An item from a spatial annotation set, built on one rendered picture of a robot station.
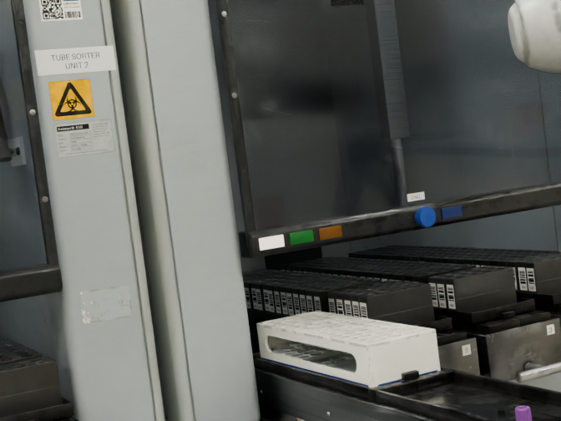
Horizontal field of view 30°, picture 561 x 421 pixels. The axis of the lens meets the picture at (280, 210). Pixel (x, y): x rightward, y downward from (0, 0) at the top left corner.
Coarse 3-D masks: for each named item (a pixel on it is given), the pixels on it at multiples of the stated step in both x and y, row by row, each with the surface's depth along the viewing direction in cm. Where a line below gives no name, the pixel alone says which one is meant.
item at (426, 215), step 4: (420, 208) 149; (424, 208) 149; (428, 208) 149; (416, 212) 149; (420, 212) 148; (424, 212) 149; (428, 212) 149; (432, 212) 149; (416, 216) 149; (420, 216) 148; (424, 216) 149; (428, 216) 149; (432, 216) 149; (416, 220) 149; (420, 220) 148; (424, 220) 149; (428, 220) 149; (432, 220) 149; (420, 224) 149; (424, 224) 149; (428, 224) 149; (432, 224) 149
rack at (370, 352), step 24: (312, 312) 149; (264, 336) 144; (288, 336) 137; (312, 336) 131; (336, 336) 129; (360, 336) 126; (384, 336) 124; (408, 336) 122; (432, 336) 124; (288, 360) 138; (312, 360) 141; (336, 360) 140; (360, 360) 121; (384, 360) 120; (408, 360) 122; (432, 360) 124
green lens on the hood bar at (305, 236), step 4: (296, 232) 140; (300, 232) 140; (304, 232) 141; (308, 232) 141; (312, 232) 141; (292, 236) 140; (296, 236) 140; (300, 236) 140; (304, 236) 141; (308, 236) 141; (312, 236) 141; (292, 240) 140; (296, 240) 140; (300, 240) 140; (304, 240) 141; (308, 240) 141; (312, 240) 141; (292, 244) 140
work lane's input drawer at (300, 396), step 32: (256, 384) 144; (288, 384) 135; (320, 384) 129; (352, 384) 122; (384, 384) 120; (416, 384) 120; (448, 384) 122; (480, 384) 118; (512, 384) 113; (320, 416) 128; (352, 416) 121; (384, 416) 115; (416, 416) 109; (448, 416) 106; (480, 416) 107; (512, 416) 105; (544, 416) 104
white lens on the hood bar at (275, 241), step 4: (272, 236) 139; (276, 236) 139; (280, 236) 139; (260, 240) 138; (264, 240) 138; (268, 240) 138; (272, 240) 139; (276, 240) 139; (280, 240) 139; (260, 244) 138; (264, 244) 138; (268, 244) 138; (272, 244) 139; (276, 244) 139; (280, 244) 139; (284, 244) 139; (260, 248) 138; (264, 248) 138; (268, 248) 138
